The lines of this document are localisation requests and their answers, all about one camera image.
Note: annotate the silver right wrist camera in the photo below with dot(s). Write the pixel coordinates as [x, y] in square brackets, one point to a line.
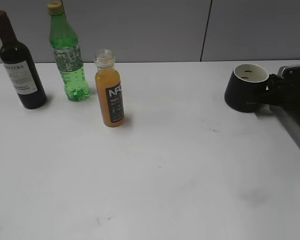
[289, 71]

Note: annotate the NFC orange juice bottle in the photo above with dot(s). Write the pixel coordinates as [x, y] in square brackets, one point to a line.
[109, 88]

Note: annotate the black mug white inside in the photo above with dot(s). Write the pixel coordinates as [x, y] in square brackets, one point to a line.
[246, 80]

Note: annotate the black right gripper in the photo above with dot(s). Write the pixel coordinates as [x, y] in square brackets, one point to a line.
[289, 115]

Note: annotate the green plastic soda bottle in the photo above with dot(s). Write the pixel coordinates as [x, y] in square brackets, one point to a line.
[66, 50]

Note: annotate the dark red wine bottle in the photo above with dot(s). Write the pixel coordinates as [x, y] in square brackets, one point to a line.
[20, 67]

